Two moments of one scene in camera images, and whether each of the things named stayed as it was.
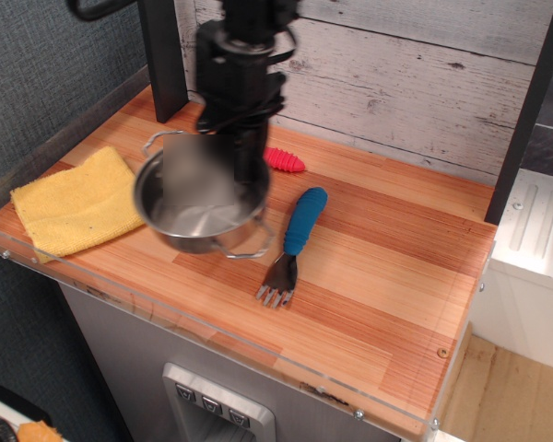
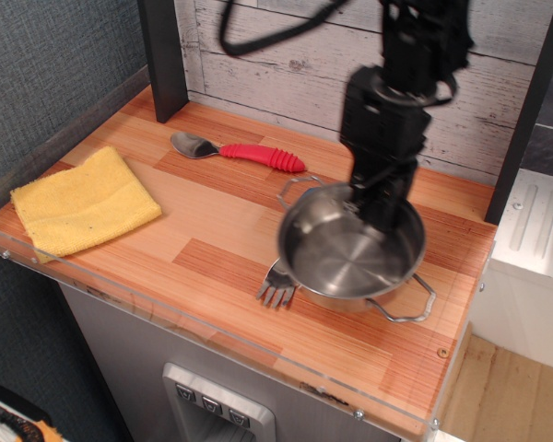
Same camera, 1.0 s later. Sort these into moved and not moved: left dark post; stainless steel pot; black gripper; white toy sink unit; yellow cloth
Moved: black gripper; stainless steel pot
Not moved: yellow cloth; white toy sink unit; left dark post
